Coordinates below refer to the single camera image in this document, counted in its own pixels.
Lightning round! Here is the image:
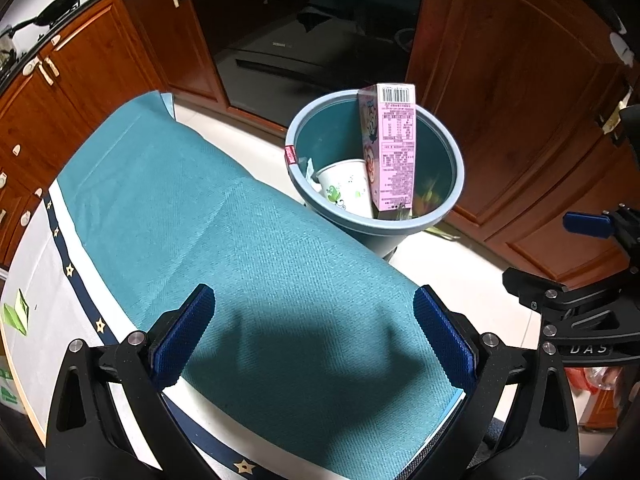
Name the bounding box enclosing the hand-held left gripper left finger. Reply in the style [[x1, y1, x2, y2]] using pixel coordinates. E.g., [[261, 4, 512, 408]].
[[45, 284, 221, 480]]

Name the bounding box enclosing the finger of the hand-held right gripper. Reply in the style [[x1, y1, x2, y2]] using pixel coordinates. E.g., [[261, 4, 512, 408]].
[[562, 204, 640, 261], [502, 267, 573, 323]]

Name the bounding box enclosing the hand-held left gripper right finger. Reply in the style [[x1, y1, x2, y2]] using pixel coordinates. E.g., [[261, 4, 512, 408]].
[[407, 285, 581, 480]]

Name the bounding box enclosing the white green-print paper cup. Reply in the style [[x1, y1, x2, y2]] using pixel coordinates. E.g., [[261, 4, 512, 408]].
[[316, 158, 375, 219]]

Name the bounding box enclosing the pink carton box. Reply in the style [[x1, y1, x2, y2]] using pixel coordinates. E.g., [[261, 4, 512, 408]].
[[357, 82, 418, 212]]

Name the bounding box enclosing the blue round waste bin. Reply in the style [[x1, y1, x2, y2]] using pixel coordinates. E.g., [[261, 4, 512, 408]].
[[285, 87, 467, 261]]

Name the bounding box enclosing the red plastic bag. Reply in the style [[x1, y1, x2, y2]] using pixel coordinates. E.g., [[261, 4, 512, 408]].
[[567, 365, 626, 431]]

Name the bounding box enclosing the green husk scrap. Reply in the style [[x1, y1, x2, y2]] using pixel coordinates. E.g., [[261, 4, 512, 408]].
[[425, 222, 463, 241]]

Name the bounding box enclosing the teal white star-striped tablecloth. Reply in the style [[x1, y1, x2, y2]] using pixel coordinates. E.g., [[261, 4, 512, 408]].
[[0, 91, 466, 480]]

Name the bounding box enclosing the light green wrapper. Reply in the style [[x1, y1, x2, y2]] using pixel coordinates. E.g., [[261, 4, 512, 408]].
[[2, 290, 31, 336]]

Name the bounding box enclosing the green white package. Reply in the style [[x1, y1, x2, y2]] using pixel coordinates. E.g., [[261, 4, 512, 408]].
[[0, 355, 26, 416]]

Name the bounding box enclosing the wooden drawer cabinet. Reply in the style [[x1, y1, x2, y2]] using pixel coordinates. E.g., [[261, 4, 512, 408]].
[[0, 125, 66, 268]]

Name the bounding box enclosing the narrow wooden cabinet door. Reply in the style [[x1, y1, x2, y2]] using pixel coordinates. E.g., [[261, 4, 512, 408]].
[[117, 0, 228, 111]]

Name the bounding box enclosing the wooden double-door cabinet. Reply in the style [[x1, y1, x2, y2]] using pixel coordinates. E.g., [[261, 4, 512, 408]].
[[0, 0, 171, 176]]

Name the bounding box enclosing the built-in black oven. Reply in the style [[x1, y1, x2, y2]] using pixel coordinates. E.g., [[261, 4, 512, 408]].
[[187, 0, 426, 128]]

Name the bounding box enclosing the black frying pan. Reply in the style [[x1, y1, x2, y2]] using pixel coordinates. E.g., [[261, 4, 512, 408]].
[[10, 0, 86, 36]]

